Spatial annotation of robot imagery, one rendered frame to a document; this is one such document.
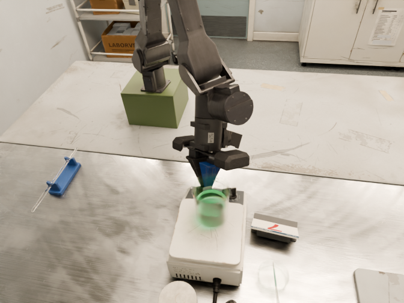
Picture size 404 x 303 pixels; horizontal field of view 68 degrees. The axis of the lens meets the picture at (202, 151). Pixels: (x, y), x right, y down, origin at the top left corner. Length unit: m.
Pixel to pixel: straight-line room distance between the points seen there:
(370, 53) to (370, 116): 2.12
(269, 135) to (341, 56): 2.25
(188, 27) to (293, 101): 0.52
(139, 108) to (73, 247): 0.40
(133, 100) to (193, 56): 0.34
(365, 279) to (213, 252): 0.28
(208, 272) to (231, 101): 0.29
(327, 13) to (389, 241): 2.35
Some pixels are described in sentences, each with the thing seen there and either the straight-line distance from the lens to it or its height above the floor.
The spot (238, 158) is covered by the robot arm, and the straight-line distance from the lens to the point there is 0.54.
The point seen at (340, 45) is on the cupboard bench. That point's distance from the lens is 2.99.
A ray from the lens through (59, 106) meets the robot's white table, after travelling 1.08.
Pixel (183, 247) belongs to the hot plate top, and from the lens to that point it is 0.52.
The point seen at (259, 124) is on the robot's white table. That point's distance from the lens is 0.87.
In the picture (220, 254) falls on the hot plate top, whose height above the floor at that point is 0.99.
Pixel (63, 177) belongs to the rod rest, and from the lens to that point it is 0.81.
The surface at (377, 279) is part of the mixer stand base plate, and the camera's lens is 0.65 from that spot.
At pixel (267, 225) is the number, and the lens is 0.62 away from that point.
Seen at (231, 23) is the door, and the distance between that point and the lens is 3.48.
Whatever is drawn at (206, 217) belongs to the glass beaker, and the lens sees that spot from 0.51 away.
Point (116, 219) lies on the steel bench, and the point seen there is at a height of 0.90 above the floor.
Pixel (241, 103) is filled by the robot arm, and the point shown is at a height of 1.16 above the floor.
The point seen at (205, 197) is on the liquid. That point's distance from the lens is 0.53.
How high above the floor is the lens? 1.45
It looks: 45 degrees down
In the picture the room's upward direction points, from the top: 4 degrees counter-clockwise
